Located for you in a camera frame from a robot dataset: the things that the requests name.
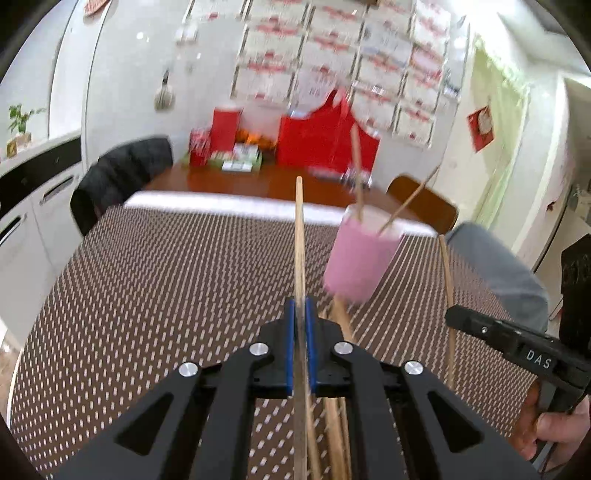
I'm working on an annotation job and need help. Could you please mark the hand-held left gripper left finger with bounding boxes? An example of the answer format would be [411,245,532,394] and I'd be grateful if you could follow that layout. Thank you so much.
[55,298,298,480]

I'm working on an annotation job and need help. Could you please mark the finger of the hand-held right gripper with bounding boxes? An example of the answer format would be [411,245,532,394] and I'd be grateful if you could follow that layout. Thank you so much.
[445,304,514,357]

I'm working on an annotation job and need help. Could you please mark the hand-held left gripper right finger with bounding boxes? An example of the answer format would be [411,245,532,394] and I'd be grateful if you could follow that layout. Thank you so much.
[305,296,532,480]

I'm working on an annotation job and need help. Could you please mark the wooden chopstick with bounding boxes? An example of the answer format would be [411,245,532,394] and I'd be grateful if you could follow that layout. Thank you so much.
[329,295,356,346]
[323,398,343,480]
[294,176,309,480]
[349,126,366,221]
[438,233,458,392]
[379,166,439,234]

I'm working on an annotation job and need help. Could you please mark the pink cup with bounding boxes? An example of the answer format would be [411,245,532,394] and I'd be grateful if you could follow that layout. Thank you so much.
[323,205,406,305]

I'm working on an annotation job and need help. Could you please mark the person's right forearm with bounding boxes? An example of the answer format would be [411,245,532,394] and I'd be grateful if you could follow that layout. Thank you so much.
[445,222,551,334]

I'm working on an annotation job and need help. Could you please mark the person's right hand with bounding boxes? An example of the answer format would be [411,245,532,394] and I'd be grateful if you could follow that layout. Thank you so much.
[517,383,591,462]

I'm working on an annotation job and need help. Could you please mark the black speaker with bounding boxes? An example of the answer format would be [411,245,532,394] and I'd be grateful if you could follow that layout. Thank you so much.
[560,239,591,348]

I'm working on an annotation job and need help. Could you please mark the wooden chair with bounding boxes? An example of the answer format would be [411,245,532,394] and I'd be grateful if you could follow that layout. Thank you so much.
[387,174,460,236]

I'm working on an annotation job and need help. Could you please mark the white marbled table mat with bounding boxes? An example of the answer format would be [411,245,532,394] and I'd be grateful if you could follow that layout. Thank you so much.
[124,191,439,238]

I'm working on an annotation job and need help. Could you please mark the clear plastic container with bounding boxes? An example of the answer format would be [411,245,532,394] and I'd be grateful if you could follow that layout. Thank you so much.
[341,167,373,188]

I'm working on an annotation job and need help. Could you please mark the green boxes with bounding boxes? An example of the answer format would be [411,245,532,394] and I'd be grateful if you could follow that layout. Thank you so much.
[208,144,264,173]

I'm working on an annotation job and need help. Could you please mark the red gift bag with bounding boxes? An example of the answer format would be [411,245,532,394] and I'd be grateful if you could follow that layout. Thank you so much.
[276,90,382,174]

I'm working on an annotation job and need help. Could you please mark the orange snack bag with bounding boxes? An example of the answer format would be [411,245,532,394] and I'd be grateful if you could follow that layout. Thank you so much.
[238,128,279,151]

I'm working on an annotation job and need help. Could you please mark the red can pack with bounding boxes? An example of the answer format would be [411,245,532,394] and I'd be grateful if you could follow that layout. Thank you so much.
[189,129,212,168]

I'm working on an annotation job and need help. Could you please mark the red box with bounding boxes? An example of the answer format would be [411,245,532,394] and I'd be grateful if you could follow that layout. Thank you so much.
[211,107,244,154]

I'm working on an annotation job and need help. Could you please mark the black jacket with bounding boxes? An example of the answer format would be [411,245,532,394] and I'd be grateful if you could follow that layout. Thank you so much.
[69,136,174,237]

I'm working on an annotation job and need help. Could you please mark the white black cabinet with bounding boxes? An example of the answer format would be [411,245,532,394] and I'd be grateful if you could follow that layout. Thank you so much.
[0,129,85,333]

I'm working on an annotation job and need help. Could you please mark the small potted plant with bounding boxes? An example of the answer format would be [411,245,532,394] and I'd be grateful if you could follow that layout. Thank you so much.
[6,105,47,155]

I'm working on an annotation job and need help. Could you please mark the red wall poster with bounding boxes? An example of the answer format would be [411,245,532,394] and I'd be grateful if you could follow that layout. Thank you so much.
[467,105,496,153]

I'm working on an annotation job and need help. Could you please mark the hanging wall ornament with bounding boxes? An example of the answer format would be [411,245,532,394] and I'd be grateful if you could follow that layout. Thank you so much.
[154,69,176,112]

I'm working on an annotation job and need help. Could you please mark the wall of framed certificates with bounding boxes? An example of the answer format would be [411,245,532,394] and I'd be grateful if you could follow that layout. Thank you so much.
[231,0,463,149]

